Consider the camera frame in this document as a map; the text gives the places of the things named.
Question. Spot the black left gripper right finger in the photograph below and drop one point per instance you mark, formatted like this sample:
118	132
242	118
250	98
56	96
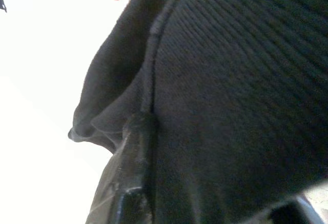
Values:
289	215

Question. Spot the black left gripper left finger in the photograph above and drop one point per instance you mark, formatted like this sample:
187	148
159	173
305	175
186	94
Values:
123	183

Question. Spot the black garment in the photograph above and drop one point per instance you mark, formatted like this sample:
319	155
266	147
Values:
230	80

